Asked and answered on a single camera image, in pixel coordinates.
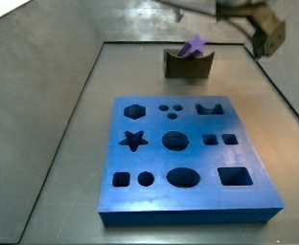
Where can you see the purple star-shaped peg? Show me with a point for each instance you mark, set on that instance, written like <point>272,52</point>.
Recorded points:
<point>192,47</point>

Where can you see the blue shape-sorting board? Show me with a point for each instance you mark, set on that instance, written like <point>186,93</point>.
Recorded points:
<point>181,166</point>

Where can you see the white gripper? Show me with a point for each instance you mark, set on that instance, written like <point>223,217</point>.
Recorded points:
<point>268,26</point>

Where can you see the dark curved fixture block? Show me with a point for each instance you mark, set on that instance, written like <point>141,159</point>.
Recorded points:
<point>185,67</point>

